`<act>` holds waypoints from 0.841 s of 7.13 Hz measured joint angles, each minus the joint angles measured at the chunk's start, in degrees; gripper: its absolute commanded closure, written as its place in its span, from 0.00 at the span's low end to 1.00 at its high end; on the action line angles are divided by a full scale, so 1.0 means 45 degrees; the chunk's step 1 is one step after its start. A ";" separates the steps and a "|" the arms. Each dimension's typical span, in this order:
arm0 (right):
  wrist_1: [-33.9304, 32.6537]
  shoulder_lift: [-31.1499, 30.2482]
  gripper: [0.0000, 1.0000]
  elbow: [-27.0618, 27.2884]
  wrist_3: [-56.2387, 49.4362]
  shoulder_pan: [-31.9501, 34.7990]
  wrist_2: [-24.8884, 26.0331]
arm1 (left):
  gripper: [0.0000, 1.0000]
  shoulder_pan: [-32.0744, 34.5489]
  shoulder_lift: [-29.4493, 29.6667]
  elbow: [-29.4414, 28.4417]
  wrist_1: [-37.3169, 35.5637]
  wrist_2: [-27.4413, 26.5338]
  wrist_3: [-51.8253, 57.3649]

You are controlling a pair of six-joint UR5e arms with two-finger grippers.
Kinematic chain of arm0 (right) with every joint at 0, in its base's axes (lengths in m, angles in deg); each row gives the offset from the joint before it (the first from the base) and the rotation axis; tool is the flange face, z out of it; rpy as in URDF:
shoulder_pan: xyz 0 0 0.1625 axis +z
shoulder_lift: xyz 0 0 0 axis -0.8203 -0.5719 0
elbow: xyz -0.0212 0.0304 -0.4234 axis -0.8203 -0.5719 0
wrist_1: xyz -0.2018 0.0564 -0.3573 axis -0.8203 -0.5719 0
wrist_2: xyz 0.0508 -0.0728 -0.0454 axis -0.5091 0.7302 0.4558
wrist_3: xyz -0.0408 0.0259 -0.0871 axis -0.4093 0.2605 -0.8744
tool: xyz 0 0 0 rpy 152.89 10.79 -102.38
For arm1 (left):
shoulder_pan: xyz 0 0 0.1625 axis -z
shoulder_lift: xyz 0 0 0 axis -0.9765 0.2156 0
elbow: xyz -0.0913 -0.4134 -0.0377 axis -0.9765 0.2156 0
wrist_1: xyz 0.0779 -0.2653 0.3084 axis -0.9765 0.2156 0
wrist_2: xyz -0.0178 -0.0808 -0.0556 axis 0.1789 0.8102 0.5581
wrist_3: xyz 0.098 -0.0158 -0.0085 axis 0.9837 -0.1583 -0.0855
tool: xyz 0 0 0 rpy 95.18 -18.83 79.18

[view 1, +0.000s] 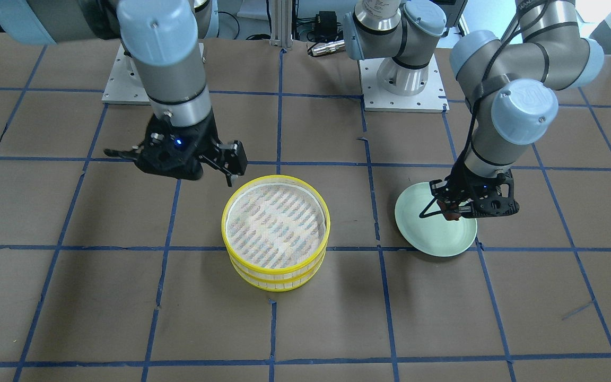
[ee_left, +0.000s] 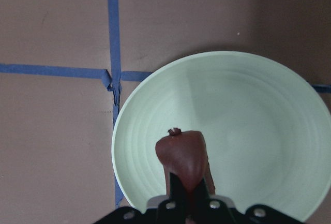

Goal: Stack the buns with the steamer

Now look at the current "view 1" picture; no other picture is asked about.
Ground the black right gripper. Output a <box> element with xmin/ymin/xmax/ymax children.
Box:
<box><xmin>103</xmin><ymin>111</ymin><xmax>248</xmax><ymax>188</ymax></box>

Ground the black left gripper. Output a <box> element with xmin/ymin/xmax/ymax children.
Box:
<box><xmin>419</xmin><ymin>169</ymin><xmax>520</xmax><ymax>219</ymax></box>

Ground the brown steamed bun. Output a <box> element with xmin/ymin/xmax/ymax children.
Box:
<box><xmin>440</xmin><ymin>204</ymin><xmax>461</xmax><ymax>221</ymax></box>

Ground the yellow bamboo steamer tier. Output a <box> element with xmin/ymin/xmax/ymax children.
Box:
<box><xmin>221</xmin><ymin>175</ymin><xmax>331</xmax><ymax>278</ymax></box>

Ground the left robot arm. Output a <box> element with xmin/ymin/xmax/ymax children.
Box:
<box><xmin>343</xmin><ymin>1</ymin><xmax>605</xmax><ymax>221</ymax></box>

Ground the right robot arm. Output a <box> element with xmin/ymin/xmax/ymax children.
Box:
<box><xmin>0</xmin><ymin>1</ymin><xmax>248</xmax><ymax>186</ymax></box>

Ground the white steamer cloth liner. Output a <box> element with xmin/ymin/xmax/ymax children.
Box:
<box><xmin>225</xmin><ymin>183</ymin><xmax>326</xmax><ymax>269</ymax></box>

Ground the light green plate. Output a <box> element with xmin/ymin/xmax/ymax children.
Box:
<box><xmin>395</xmin><ymin>182</ymin><xmax>478</xmax><ymax>257</ymax></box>

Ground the silver cylindrical connector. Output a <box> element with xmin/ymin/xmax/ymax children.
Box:
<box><xmin>307</xmin><ymin>40</ymin><xmax>346</xmax><ymax>57</ymax></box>

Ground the black power adapter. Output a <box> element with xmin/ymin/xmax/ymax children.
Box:
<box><xmin>313</xmin><ymin>11</ymin><xmax>338</xmax><ymax>37</ymax></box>

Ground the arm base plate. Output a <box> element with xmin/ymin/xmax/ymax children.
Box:
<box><xmin>358</xmin><ymin>56</ymin><xmax>450</xmax><ymax>113</ymax></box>
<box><xmin>102</xmin><ymin>44</ymin><xmax>205</xmax><ymax>105</ymax></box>

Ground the aluminium frame post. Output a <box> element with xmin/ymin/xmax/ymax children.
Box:
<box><xmin>267</xmin><ymin>1</ymin><xmax>295</xmax><ymax>51</ymax></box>

